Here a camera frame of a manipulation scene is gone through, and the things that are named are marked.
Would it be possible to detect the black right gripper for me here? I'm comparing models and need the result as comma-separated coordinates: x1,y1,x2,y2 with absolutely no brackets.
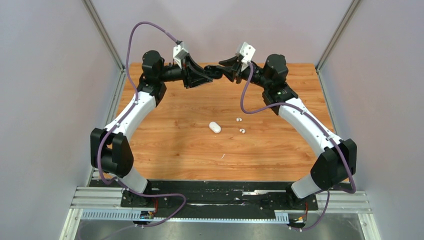
216,55,271,90

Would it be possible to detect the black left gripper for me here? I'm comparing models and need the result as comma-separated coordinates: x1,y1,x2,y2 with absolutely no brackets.
158,53,213,90

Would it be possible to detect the black earbud charging case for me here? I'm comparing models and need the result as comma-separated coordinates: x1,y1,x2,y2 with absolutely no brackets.
203,65,224,80

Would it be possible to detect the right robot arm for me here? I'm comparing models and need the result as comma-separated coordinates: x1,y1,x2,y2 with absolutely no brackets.
217,53,357,209

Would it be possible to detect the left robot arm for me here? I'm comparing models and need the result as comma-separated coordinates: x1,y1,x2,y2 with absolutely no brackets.
90,50,221,207

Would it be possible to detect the white earbud charging case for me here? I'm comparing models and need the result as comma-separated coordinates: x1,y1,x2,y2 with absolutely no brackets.
208,121,222,134

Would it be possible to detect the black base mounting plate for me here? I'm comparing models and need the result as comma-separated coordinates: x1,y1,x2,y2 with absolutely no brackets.
88,179,354,220

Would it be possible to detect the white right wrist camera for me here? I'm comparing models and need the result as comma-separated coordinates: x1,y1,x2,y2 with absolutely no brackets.
235,42,256,65

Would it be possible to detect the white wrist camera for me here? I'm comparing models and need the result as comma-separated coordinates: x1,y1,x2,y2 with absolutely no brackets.
172,41,189,69
235,42,256,65

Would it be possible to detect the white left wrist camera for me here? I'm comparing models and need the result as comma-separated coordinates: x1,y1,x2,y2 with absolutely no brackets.
172,41,189,69

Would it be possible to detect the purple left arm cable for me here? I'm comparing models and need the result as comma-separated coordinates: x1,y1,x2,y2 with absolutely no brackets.
96,21,187,228

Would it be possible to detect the left aluminium corner post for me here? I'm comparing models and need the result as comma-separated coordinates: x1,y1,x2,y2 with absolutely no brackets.
82,0,125,72

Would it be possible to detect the aluminium corner post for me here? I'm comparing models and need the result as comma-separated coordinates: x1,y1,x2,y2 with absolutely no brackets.
82,0,125,72
315,0,362,73

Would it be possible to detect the right aluminium corner post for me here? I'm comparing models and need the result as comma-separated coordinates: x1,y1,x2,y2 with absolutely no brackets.
315,0,362,73

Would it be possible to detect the slotted cable duct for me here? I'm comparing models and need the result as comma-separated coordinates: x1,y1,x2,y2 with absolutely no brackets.
81,209,290,224

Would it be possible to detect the aluminium frame rail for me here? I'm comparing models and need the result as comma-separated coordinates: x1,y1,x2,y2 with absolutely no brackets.
71,187,372,214

